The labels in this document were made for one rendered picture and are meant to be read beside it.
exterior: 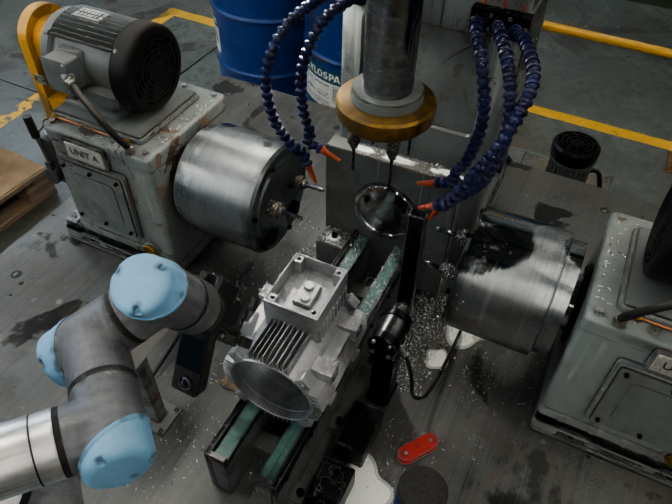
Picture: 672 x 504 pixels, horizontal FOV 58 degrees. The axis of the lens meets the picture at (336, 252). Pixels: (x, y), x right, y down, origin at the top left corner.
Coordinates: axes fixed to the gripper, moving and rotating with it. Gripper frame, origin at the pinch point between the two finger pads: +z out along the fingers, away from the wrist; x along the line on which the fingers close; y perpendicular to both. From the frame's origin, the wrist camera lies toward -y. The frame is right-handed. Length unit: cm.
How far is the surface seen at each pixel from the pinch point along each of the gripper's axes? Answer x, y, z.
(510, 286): -36.7, 26.8, 12.2
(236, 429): -1.2, -14.6, 11.6
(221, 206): 22.0, 23.1, 14.2
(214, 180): 24.7, 27.2, 12.0
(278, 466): -11.2, -16.8, 10.3
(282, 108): 52, 73, 76
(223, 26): 135, 133, 144
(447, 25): -10, 68, 4
